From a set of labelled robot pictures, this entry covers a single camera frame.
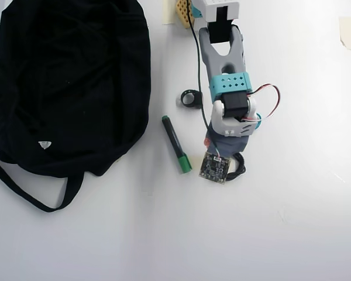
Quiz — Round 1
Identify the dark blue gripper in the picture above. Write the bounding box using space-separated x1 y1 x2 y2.
204 124 250 158

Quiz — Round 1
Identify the black braided cable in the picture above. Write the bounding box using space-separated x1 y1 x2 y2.
226 152 247 183

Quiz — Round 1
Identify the black fabric bag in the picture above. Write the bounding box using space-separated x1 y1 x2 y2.
0 0 152 213

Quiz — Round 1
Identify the black marker with green cap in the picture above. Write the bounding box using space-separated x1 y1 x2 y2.
161 115 193 174

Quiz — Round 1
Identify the yellow perforated block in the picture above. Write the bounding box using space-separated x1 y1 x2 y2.
175 0 197 29

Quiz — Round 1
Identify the beige masking tape piece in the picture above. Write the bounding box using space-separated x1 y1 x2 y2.
338 16 351 53
163 0 176 26

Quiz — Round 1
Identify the bare camera circuit board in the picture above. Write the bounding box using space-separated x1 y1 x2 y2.
198 150 232 186

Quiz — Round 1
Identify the black ring strap device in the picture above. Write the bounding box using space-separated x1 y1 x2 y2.
180 89 204 109

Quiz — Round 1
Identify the red and white servo wire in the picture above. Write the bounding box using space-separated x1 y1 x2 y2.
242 84 281 122

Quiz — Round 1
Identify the thin black camera cable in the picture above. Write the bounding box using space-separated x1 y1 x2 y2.
185 0 211 129

